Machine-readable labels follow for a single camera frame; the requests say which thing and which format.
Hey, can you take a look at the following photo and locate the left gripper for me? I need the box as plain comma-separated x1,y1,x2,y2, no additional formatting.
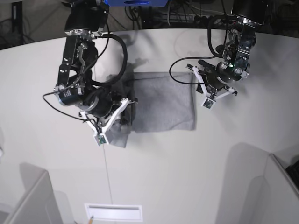
196,59,236,94

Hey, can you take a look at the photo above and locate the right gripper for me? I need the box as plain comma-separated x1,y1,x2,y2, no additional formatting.
80,90,136,131

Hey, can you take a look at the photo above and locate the grey T-shirt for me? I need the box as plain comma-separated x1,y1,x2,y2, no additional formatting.
108,63,196,148

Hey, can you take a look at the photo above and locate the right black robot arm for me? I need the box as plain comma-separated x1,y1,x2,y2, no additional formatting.
54,0,135,131

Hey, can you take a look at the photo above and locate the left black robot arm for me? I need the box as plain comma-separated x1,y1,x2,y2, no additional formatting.
197,0,268,96

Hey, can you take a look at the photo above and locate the yellow pencil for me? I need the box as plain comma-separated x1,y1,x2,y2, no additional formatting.
88,216,93,224

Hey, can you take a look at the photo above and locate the blue box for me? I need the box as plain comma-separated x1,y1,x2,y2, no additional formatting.
104,0,168,7

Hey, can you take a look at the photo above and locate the black keyboard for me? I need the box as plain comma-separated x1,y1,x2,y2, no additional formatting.
285,162,299,188

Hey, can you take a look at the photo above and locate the grey partition panel left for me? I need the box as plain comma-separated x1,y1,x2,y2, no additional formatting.
0,170,63,224

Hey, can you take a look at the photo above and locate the grey partition panel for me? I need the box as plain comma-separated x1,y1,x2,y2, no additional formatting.
270,154,299,198
0,170,63,224

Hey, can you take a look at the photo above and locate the grey partition panel right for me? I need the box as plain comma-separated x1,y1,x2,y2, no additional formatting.
270,154,299,198

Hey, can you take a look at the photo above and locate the black camera cable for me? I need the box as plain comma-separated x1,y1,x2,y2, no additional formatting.
169,56,218,85
42,92,87,123

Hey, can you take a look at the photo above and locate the white cable grommet tray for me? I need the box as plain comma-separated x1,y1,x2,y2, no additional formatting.
85,203,143,222

